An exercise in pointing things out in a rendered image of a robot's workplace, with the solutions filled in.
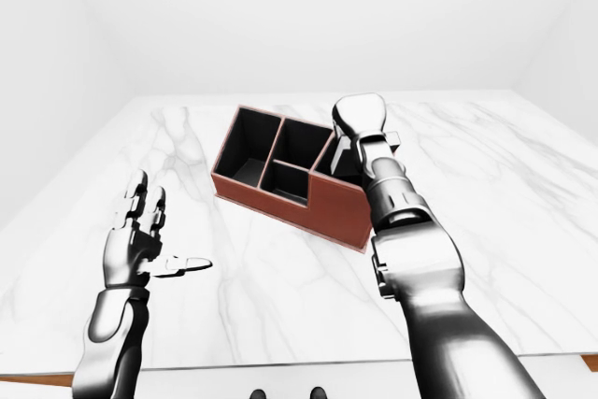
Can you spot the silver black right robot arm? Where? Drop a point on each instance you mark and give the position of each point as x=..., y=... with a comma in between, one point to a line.
x=434, y=287

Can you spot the red-brown desk caddy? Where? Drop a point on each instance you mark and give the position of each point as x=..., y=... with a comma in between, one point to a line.
x=336, y=207

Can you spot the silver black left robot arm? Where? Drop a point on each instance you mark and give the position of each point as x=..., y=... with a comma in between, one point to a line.
x=109, y=324

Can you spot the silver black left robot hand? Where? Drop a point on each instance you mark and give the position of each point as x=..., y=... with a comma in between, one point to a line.
x=123, y=254

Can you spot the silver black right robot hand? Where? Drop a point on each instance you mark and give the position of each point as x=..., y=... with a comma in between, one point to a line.
x=360, y=114

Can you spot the small dark shape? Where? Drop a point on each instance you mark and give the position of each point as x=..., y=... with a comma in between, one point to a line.
x=318, y=394
x=258, y=394

